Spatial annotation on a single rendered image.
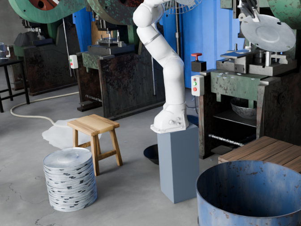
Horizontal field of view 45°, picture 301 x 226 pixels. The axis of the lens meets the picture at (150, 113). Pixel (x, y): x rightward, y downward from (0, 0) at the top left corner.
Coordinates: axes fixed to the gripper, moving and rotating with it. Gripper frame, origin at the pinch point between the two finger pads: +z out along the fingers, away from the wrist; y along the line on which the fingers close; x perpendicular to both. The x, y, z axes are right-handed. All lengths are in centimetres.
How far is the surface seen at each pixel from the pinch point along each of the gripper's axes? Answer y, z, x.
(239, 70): 0, 54, 33
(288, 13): 17.5, 19.1, -4.6
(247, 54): 7, 44, 27
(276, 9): 17.7, 15.7, 1.2
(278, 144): -43, 56, -11
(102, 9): 25, 18, 167
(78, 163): -102, 7, 73
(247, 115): -19, 78, 29
